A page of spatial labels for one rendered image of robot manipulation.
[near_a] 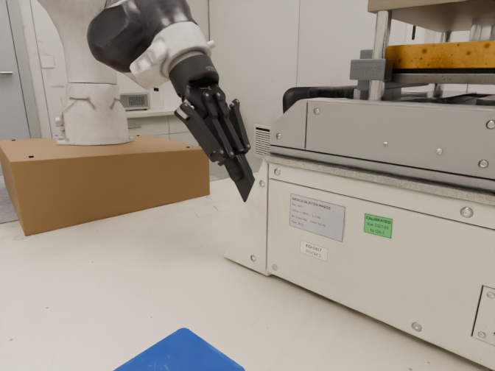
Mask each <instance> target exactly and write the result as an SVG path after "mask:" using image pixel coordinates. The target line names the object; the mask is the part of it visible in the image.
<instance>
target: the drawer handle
mask: <svg viewBox="0 0 495 371"><path fill-rule="evenodd" d="M354 89H357V85H345V86H331V87H318V88H310V89H309V96H308V97H307V99H314V98H350V99H354Z"/></svg>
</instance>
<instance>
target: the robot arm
mask: <svg viewBox="0 0 495 371"><path fill-rule="evenodd" d="M37 1H38V2H39V3H40V4H41V6H42V7H43V8H44V9H45V10H46V11H47V13H48V14H49V17H50V18H51V20H52V22H53V24H54V26H55V27H56V29H57V32H58V35H59V36H60V40H61V43H62V45H63V51H64V57H65V63H66V73H67V80H68V83H66V105H65V107H64V108H63V112H62V114H59V118H55V125H56V127H60V132H61V135H58V134H55V136H53V138H54V141H55V143H56V145H80V146H95V145H111V144H123V143H127V142H130V141H134V137H129V132H128V127H127V117H126V112H125V109H124V107H123V106H122V104H121V103H120V102H119V99H120V94H119V86H118V85H117V81H116V71H118V72H120V73H122V74H124V75H125V76H127V77H129V78H130V79H131V80H132V81H134V82H135V83H136V84H138V85H139V86H141V87H142V88H144V89H145V90H149V89H151V88H154V87H157V86H159V85H162V84H164V83H165V82H168V81H171V83H172V85H173V87H174V89H175V92H176V94H177V95H178V96H179V97H180V98H181V101H182V103H181V105H180V106H179V107H178V108H177V109H176V110H175V111H174V114H175V115H176V116H177V117H178V118H179V119H180V120H181V121H182V122H183V123H184V124H185V125H186V126H187V128H188V129H189V131H190V132H191V134H192V135H193V136H194V138H195V139H196V141H197V142H198V144H199V145H200V146H201V148H202V149H203V151H204V152H205V153H206V155H207V156H208V158H209V159H210V161H211V162H213V163H214V162H216V161H219V163H218V165H219V166H223V165H225V167H226V170H227V172H228V174H229V175H230V178H231V179H232V180H233V181H234V183H235V185H236V187H237V189H238V191H239V193H240V195H241V197H242V199H243V202H246V201H247V199H248V196H249V194H250V191H251V189H252V187H253V184H254V182H255V178H254V176H253V173H252V169H251V167H250V166H249V163H248V161H247V159H246V157H245V154H246V153H248V150H250V148H251V147H250V142H249V140H248V135H247V133H246V130H245V126H244V123H243V120H242V116H241V113H240V111H239V100H238V99H234V100H233V101H231V100H230V99H228V98H226V96H225V93H224V92H223V91H222V90H221V88H220V87H219V78H220V77H219V74H218V73H217V70H216V69H215V67H214V64H213V63H212V61H211V49H213V48H214V47H216V46H215V44H214V42H213V40H211V41H209V42H208V43H207V41H206V39H205V37H204V35H203V33H202V31H201V29H200V27H199V26H198V24H197V23H196V21H195V20H194V19H193V18H192V14H191V10H190V7H189V5H188V3H187V1H186V0H37ZM214 152H215V153H214Z"/></svg>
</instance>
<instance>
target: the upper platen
mask: <svg viewBox="0 0 495 371"><path fill-rule="evenodd" d="M387 58H388V59H393V70H392V77H391V80H385V83H426V84H469V85H495V16H485V17H479V18H473V19H472V22H471V31H470V35H469V40H468V42H453V43H422V44H407V45H391V46H389V48H388V55H387Z"/></svg>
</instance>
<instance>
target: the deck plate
mask: <svg viewBox="0 0 495 371"><path fill-rule="evenodd" d="M262 160H264V161H268V162H272V163H280V164H284V165H288V166H294V167H299V168H303V169H310V170H314V171H318V172H325V173H329V174H336V175H340V176H344V177H352V178H356V179H360V180H367V181H371V182H375V183H382V184H386V185H390V186H397V187H402V188H408V189H412V190H416V191H423V192H428V193H432V194H439V195H443V196H447V197H454V198H458V199H465V200H469V201H473V202H481V203H485V204H489V205H495V192H490V191H483V190H478V189H473V188H466V187H461V186H456V185H449V184H444V183H436V182H432V181H427V180H419V179H415V178H410V177H402V176H398V175H394V174H385V173H381V172H373V171H368V170H364V169H356V168H352V167H347V166H339V165H335V164H330V163H323V162H318V161H313V160H306V159H301V158H294V157H289V156H284V155H277V154H272V153H267V154H264V155H262Z"/></svg>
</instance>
